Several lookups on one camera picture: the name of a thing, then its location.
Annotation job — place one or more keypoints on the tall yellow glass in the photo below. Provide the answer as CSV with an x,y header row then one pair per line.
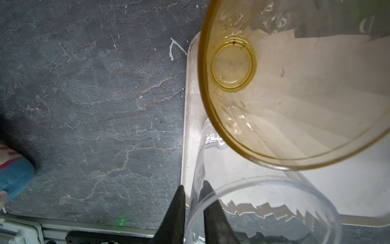
x,y
296,84

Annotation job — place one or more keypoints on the clear glass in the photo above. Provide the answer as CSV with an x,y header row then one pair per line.
x,y
262,205

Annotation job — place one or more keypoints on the aluminium rail frame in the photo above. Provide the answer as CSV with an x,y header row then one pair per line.
x,y
57,230

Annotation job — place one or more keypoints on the white device left rail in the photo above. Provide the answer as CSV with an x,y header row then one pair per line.
x,y
26,232

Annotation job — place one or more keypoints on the pink plush doll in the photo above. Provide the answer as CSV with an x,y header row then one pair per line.
x,y
16,174

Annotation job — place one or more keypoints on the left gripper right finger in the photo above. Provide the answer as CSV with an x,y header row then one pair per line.
x,y
216,226

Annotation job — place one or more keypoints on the beige plastic tray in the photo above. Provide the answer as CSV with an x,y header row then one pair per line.
x,y
359,187

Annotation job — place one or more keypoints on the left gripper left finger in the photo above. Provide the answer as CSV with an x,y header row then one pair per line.
x,y
171,230

